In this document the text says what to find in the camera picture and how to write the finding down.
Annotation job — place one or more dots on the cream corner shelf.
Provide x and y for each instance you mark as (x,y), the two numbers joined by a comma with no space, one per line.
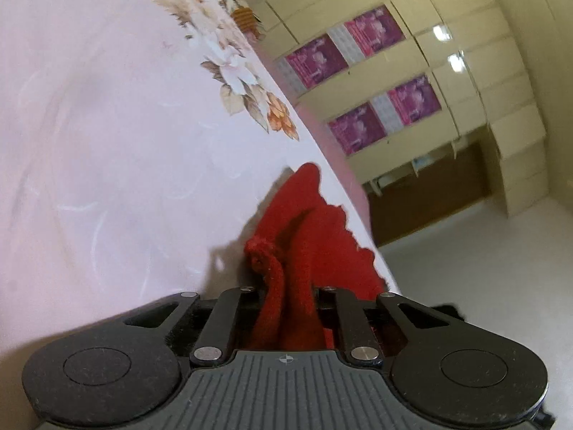
(416,168)

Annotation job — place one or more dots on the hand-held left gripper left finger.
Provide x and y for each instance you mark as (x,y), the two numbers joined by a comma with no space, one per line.
(224,322)

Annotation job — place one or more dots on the white floral blanket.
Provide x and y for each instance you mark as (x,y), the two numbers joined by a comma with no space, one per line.
(112,143)

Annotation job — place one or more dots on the cream wardrobe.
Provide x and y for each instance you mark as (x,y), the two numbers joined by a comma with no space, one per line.
(470,45)

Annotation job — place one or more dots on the purple calendar poster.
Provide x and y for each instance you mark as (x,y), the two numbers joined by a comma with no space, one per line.
(315,65)
(412,101)
(358,127)
(374,31)

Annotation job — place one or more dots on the red sequined sweater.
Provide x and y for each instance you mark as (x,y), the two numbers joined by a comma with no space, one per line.
(309,255)

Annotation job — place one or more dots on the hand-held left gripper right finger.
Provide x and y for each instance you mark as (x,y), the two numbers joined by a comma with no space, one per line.
(353,322)

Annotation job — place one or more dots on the brown wooden door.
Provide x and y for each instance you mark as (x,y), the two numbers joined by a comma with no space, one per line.
(429,197)

